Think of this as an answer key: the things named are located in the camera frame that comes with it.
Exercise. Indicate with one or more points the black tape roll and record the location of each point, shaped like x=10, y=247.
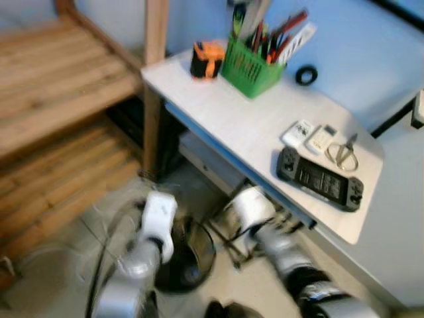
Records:
x=298, y=75

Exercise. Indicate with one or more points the white ruler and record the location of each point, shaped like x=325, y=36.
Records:
x=299, y=43

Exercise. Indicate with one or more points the white desk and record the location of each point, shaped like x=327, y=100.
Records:
x=245, y=119

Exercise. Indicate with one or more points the orange black tape measure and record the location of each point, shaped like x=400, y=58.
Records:
x=207, y=61

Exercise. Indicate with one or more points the black mesh wastebasket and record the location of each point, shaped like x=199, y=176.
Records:
x=192, y=265

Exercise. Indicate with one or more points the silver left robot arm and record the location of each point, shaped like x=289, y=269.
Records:
x=129, y=285

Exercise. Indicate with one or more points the wooden slatted rack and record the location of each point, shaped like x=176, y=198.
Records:
x=53, y=86

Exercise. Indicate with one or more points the cream remote control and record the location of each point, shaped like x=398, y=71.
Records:
x=322, y=139

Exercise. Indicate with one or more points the white shelf board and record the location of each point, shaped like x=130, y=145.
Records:
x=419, y=109

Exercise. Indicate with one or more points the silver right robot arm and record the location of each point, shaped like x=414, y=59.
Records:
x=311, y=285

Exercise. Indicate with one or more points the green plastic pen basket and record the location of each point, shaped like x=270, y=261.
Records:
x=248, y=69

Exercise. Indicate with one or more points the black handheld game console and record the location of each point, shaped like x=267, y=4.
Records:
x=319, y=180

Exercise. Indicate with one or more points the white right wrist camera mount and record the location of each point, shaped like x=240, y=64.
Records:
x=252, y=207

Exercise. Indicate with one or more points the red pen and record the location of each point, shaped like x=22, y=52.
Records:
x=291, y=23

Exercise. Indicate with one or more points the black left robot foot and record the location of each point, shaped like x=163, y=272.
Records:
x=213, y=309

